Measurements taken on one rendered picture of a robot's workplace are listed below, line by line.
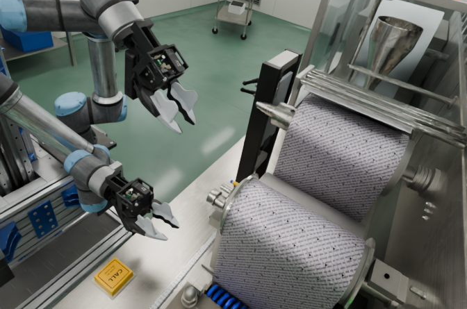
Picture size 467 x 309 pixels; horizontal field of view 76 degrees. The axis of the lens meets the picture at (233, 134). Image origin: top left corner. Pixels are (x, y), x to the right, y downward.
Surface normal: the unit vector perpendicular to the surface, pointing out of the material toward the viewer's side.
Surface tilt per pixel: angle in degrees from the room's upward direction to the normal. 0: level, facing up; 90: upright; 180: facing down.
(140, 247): 0
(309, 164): 92
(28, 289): 0
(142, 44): 90
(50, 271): 0
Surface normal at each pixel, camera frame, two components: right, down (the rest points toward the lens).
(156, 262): 0.15, -0.78
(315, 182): -0.54, 0.48
